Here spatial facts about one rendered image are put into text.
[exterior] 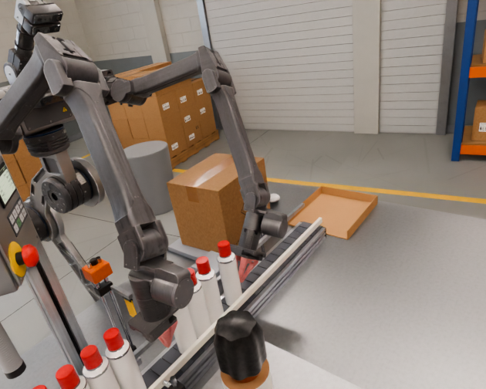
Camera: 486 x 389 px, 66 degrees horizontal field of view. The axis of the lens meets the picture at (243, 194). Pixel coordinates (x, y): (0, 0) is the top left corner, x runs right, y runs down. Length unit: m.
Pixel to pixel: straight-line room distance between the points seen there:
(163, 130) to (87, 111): 3.83
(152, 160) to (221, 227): 2.22
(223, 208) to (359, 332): 0.56
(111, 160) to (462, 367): 0.90
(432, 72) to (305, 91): 1.54
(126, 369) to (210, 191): 0.61
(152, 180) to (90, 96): 2.74
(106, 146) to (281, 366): 0.63
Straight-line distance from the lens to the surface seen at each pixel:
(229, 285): 1.07
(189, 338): 1.00
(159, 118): 4.60
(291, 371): 0.96
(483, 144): 4.26
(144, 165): 3.47
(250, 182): 1.08
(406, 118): 5.04
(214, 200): 1.26
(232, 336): 0.64
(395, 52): 4.90
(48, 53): 0.89
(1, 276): 0.70
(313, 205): 1.66
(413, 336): 1.12
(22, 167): 4.37
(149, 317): 0.80
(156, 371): 1.04
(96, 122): 0.79
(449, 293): 1.26
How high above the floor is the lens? 1.63
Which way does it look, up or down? 26 degrees down
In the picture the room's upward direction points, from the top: 9 degrees counter-clockwise
